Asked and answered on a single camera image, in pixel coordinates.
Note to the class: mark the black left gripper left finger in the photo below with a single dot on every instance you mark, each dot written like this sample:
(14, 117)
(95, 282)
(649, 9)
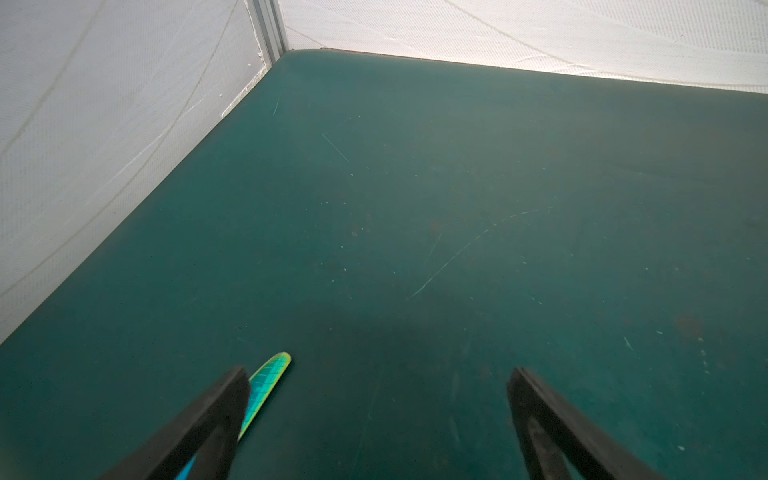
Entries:
(163, 454)

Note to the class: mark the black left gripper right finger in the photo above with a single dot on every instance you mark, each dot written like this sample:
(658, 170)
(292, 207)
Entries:
(553, 434)

